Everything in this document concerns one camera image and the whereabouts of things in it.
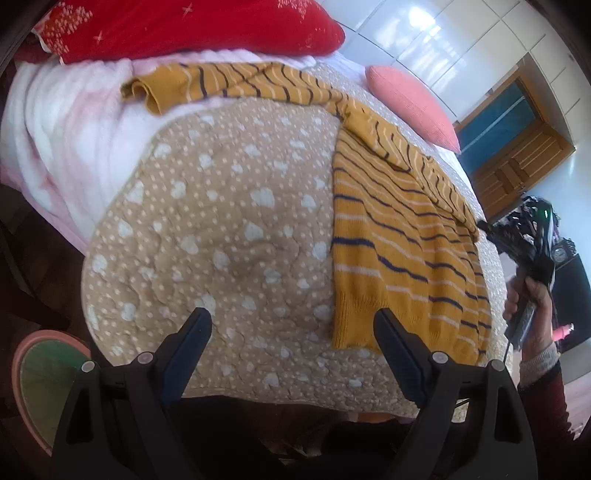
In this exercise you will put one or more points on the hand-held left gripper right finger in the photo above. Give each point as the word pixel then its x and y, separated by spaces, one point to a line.
pixel 397 346

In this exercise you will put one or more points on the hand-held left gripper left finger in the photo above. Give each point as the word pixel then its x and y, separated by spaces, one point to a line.
pixel 187 341

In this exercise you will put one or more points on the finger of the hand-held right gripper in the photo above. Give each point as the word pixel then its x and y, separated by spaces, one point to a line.
pixel 491 233

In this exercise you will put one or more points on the mustard striped knit sweater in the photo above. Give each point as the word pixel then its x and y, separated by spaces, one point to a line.
pixel 397 240

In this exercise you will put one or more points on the person's right forearm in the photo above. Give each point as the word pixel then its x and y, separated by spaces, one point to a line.
pixel 547 392

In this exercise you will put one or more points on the person's right hand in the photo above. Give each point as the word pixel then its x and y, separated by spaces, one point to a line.
pixel 540 318

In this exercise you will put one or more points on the dark ornate clock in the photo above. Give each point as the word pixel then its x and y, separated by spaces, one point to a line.
pixel 562 253

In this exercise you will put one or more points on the wooden door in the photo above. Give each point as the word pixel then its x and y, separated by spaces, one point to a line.
pixel 521 170

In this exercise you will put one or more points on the beige heart print quilt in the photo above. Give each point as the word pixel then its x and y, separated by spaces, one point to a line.
pixel 221 230

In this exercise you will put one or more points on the teal glass door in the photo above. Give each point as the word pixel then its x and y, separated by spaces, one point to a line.
pixel 501 115

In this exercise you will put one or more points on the pink rimmed round stool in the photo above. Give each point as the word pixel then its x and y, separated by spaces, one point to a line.
pixel 44 383

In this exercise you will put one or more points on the coral pink pillow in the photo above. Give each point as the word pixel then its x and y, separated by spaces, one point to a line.
pixel 413 101

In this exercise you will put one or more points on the white glossy wardrobe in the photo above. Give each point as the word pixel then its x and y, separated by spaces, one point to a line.
pixel 452 41

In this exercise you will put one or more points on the pink fluffy blanket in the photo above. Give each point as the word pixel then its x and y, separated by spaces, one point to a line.
pixel 64 138

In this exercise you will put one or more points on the red floral pillow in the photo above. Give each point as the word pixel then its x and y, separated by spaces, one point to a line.
pixel 184 25

